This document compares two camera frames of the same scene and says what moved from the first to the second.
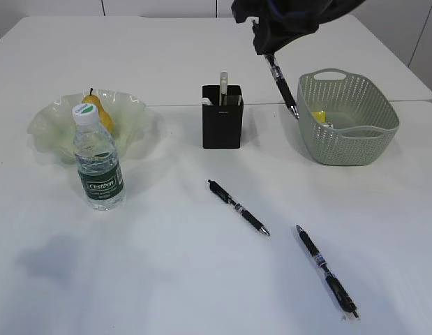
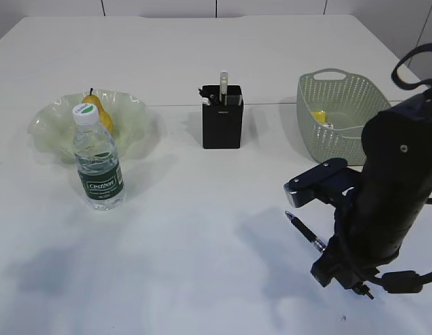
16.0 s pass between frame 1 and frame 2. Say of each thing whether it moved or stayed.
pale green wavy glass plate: stayed
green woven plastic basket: stayed
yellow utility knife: stayed
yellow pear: stayed
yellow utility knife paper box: stayed
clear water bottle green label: stayed
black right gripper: moved
